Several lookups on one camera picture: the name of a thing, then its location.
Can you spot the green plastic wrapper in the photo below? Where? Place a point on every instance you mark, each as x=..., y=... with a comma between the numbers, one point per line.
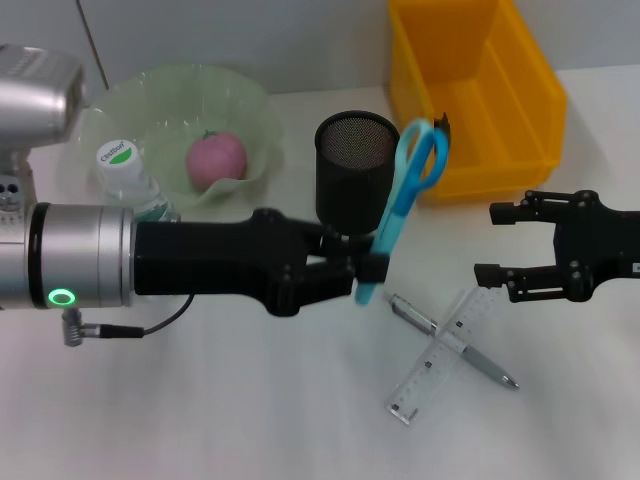
x=442, y=124

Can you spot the clear plastic ruler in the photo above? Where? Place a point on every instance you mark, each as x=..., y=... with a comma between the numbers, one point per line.
x=430, y=370

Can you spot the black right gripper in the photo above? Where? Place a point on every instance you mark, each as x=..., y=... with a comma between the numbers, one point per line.
x=605, y=245

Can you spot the clear green-label water bottle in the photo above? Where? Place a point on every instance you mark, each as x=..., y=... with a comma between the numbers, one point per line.
x=117, y=160

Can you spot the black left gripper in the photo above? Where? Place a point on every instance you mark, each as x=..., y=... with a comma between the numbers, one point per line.
x=200, y=255

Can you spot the translucent green fruit plate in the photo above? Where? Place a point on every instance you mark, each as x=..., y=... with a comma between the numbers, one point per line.
x=225, y=100

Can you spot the black mesh pen holder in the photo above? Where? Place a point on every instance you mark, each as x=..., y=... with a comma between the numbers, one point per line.
x=350, y=185

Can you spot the pink peach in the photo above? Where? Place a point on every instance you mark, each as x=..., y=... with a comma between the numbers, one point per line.
x=217, y=160

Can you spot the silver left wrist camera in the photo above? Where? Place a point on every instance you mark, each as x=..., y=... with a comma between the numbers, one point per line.
x=30, y=100

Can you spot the yellow plastic bin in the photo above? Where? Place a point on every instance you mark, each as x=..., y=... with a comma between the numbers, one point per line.
x=475, y=100

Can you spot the blue capped scissors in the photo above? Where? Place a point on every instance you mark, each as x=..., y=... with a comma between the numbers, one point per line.
x=395, y=220

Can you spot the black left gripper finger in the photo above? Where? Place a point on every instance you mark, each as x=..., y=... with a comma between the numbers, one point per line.
x=370, y=270

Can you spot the grey clear ballpoint pen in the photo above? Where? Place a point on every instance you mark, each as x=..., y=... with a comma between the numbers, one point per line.
x=412, y=312

